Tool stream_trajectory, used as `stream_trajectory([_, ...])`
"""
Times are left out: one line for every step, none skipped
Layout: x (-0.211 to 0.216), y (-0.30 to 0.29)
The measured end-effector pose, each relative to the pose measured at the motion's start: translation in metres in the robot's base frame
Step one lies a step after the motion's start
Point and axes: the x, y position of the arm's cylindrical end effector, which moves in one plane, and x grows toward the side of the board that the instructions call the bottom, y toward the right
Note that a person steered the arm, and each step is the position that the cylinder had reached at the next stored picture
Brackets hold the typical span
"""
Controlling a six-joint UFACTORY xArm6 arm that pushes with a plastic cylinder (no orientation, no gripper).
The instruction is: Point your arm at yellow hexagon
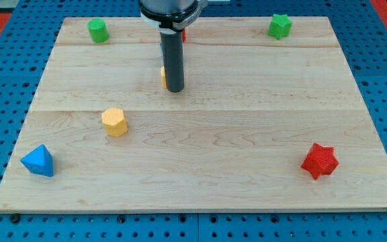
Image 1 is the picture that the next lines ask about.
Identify green star block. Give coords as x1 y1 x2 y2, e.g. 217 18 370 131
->
268 14 292 40

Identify blue triangle block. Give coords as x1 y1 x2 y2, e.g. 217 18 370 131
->
20 145 54 177

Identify black cylindrical pointer tool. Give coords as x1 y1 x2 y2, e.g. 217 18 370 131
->
160 32 184 93

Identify green cylinder block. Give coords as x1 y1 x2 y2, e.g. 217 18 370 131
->
87 18 109 43

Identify red block behind arm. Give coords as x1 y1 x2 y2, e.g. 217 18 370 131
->
182 29 186 42

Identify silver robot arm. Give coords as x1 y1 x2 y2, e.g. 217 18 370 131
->
138 0 208 34

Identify red star block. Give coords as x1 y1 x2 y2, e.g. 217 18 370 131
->
301 143 339 179

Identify yellow hexagon block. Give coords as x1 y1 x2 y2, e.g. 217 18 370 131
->
101 108 128 137

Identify wooden board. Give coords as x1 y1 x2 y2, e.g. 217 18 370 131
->
0 17 387 214

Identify yellow block behind pointer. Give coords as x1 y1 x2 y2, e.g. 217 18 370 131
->
160 66 167 89

